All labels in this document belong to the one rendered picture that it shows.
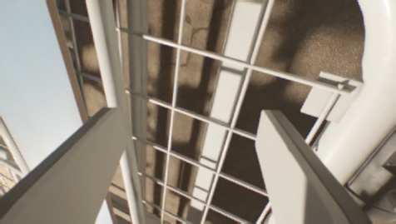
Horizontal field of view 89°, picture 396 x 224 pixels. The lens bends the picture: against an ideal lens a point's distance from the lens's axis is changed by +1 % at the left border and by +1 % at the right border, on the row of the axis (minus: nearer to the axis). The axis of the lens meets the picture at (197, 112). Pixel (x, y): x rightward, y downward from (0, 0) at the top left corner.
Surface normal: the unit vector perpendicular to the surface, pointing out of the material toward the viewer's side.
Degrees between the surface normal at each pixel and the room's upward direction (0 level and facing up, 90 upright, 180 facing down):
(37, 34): 1
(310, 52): 0
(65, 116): 1
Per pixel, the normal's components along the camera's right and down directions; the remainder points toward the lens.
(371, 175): -0.92, 0.11
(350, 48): -0.38, 0.47
